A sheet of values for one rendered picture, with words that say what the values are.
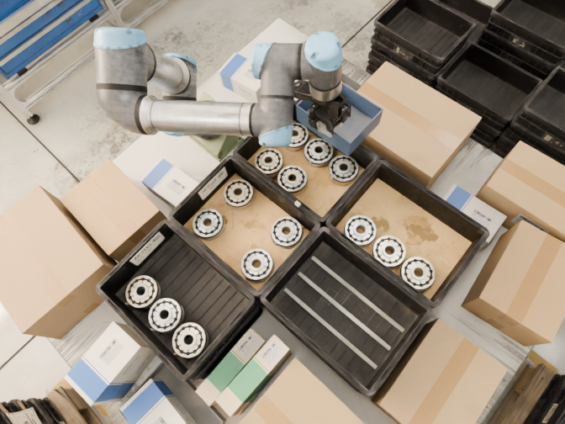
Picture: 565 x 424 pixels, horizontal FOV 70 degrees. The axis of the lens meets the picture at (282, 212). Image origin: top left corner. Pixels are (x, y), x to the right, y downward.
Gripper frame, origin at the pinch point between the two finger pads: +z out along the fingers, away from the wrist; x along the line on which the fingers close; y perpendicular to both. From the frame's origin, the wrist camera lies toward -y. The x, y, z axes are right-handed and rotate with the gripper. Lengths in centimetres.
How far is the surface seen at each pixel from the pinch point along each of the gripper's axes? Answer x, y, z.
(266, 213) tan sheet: -26.3, -3.5, 26.3
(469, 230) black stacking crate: 12, 49, 24
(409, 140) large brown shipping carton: 24.7, 16.1, 24.3
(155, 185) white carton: -46, -43, 28
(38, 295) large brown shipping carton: -94, -34, 13
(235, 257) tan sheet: -44, 0, 25
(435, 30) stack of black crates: 108, -23, 74
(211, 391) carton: -77, 24, 22
